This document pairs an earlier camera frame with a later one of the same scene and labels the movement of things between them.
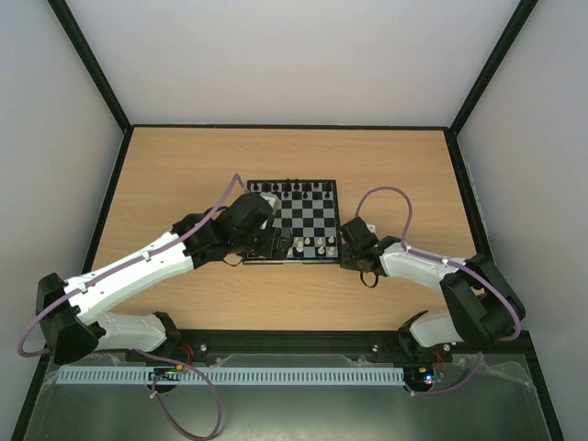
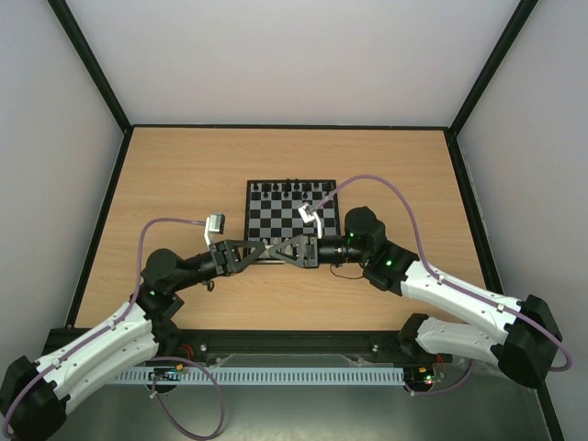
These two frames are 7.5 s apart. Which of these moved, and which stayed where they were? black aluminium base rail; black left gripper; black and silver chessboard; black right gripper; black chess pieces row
Moved: black right gripper; black left gripper
Stayed: black chess pieces row; black aluminium base rail; black and silver chessboard
